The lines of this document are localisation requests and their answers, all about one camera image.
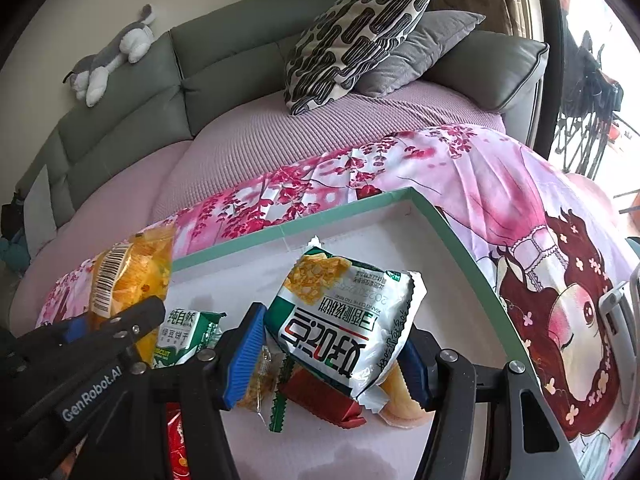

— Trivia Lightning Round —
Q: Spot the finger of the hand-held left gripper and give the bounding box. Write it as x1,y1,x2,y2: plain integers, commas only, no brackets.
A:
15,314,102,357
87,297,167,367

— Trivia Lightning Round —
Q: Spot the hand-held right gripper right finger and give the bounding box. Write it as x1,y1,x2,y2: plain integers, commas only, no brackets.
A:
400,327,586,480

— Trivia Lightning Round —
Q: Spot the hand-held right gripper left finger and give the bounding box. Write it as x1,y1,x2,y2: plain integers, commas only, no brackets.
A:
125,302,267,480

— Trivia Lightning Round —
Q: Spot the small clear yellow snack packet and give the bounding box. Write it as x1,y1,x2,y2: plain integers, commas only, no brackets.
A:
236,346,280,413

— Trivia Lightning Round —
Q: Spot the orange snack bag with barcode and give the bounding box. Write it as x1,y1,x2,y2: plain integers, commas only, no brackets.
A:
89,224,176,368

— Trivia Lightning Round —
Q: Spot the green and white snack packet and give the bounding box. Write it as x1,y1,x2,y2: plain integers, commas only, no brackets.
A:
262,237,427,415

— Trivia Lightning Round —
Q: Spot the white tray with green rim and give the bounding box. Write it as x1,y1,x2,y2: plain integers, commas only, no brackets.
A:
150,187,543,480

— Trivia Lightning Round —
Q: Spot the round bread packet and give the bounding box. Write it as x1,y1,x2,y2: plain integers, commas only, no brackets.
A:
380,365,436,428

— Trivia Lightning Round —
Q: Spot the small green snack packet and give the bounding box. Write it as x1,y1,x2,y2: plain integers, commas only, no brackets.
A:
152,309,226,368

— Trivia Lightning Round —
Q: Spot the green-edged snack packet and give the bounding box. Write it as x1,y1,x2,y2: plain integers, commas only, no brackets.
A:
267,355,293,433

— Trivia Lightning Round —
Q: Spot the dark red snack packet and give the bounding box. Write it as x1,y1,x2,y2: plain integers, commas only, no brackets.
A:
277,365,368,428

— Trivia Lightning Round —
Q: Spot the blue cloth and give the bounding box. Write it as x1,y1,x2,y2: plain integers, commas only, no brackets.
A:
0,237,31,276

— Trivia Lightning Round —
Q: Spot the red printed snack packet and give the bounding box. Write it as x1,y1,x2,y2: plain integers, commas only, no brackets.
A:
167,404,193,480

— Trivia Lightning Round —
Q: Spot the light grey pillow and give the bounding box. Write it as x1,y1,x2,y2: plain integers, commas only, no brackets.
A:
22,164,56,246

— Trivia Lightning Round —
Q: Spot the black bag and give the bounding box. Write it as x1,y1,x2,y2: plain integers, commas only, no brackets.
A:
0,192,26,241

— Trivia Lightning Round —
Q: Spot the printed pink blanket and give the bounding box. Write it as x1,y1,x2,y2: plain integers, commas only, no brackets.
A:
37,125,640,480

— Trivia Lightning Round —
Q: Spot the pink sofa cover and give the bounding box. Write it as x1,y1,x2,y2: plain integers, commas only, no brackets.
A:
10,80,506,281

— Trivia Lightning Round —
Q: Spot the grey and white plush toy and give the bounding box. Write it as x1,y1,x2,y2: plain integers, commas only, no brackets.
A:
62,4,157,108

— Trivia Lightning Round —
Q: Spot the grey sofa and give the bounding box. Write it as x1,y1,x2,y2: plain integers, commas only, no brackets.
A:
15,0,551,231

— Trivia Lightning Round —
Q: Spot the black and white patterned pillow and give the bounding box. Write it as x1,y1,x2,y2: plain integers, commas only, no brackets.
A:
282,0,436,117

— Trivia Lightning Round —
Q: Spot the black folding rack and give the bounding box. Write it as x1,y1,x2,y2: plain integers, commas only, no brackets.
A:
555,25,626,181

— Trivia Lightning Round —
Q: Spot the white plastic frame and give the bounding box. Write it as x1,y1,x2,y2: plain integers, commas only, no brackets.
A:
597,265,640,361

